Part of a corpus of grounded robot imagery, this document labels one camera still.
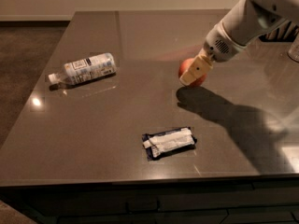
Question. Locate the clear plastic water bottle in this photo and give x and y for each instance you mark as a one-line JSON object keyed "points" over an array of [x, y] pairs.
{"points": [[84, 70]]}

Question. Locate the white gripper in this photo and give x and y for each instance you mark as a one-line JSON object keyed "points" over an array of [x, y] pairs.
{"points": [[220, 45]]}

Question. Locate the black wire napkin basket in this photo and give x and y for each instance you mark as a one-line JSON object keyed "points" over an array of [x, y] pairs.
{"points": [[286, 32]]}

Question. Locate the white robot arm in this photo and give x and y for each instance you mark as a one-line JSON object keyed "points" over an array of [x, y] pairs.
{"points": [[246, 21]]}

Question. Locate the red apple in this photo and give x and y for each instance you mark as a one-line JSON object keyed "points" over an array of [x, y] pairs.
{"points": [[186, 78]]}

